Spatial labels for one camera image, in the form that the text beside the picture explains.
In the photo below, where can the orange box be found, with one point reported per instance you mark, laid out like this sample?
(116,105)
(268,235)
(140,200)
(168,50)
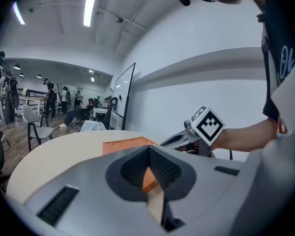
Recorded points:
(127,145)

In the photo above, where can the grey chair with black legs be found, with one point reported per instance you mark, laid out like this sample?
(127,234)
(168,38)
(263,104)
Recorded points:
(35,129)

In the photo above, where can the person's right forearm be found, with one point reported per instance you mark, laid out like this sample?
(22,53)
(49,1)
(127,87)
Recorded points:
(245,136)

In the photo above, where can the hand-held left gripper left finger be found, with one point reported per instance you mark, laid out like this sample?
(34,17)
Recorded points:
(93,181)

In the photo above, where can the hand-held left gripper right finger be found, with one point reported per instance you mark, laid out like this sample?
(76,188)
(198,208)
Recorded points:
(206,188)

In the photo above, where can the long ceiling light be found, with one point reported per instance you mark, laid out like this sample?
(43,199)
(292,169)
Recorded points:
(91,4)
(18,12)

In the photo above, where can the black office chair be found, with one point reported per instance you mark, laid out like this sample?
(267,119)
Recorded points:
(108,114)
(84,117)

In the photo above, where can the wooden-top background table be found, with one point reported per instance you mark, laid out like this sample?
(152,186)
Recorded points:
(35,99)

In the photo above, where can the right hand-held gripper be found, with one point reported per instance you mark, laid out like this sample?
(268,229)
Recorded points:
(209,125)

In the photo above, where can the white desk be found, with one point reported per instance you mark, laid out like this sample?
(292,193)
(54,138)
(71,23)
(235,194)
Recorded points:
(100,110)

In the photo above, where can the black-framed whiteboard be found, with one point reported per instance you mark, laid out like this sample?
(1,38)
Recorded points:
(123,92)

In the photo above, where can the white cloth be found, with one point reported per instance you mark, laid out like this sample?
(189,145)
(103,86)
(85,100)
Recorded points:
(92,126)

